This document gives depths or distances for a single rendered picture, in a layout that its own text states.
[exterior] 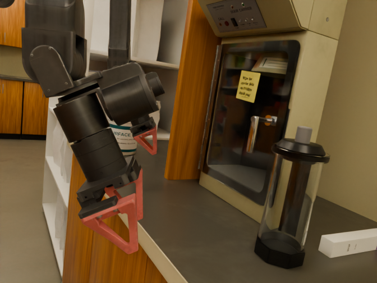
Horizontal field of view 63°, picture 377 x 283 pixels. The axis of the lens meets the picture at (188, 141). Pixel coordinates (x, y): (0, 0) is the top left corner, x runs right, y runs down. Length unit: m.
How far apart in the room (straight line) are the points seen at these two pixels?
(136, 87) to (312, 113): 0.52
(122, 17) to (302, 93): 0.51
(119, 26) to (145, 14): 1.14
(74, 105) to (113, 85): 0.05
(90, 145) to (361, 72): 0.96
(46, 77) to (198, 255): 0.42
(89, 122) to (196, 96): 0.65
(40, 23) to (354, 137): 0.99
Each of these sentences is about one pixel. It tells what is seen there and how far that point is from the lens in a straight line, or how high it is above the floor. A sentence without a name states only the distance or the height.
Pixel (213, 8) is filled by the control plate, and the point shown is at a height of 1.47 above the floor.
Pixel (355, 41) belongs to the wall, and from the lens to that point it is 1.22.
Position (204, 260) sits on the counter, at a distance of 0.62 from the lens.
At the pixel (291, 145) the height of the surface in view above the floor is 1.17.
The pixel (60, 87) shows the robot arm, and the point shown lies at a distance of 0.39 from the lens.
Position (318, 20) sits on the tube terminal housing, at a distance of 0.79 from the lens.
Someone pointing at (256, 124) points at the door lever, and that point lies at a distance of 0.74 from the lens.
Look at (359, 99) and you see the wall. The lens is 1.16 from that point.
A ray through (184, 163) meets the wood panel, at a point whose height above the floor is 1.00.
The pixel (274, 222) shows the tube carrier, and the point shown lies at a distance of 0.64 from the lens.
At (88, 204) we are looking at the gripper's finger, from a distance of 0.40.
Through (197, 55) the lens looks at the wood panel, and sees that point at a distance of 1.01.
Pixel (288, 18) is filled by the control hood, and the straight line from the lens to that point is 0.75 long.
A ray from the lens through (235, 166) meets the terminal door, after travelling 0.86.
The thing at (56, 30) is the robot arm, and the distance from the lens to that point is 0.41.
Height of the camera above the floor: 1.26
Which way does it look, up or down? 10 degrees down
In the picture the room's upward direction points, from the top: 8 degrees clockwise
